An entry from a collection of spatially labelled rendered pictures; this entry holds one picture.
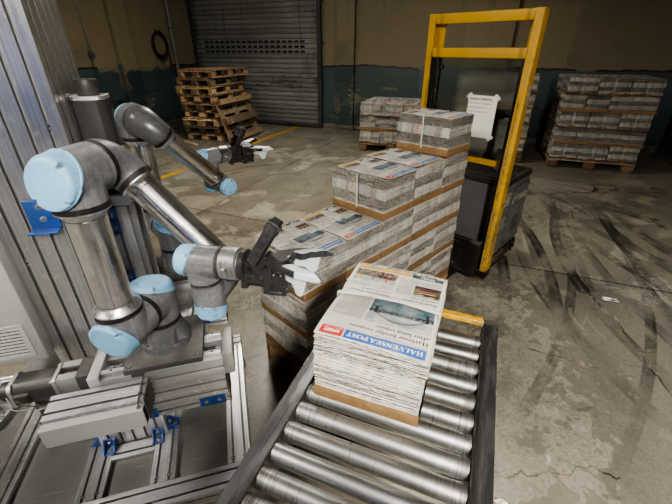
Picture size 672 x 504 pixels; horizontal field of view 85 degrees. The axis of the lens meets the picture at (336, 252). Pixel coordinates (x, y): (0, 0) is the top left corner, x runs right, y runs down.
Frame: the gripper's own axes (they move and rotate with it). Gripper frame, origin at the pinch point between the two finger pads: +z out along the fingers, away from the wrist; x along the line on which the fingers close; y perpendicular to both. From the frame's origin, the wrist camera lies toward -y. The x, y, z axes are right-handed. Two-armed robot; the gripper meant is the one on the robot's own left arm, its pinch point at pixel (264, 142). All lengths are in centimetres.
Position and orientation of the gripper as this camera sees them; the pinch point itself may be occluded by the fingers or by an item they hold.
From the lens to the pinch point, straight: 193.7
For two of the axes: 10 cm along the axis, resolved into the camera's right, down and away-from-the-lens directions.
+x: 6.6, 4.8, -5.8
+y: -0.9, 8.2, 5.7
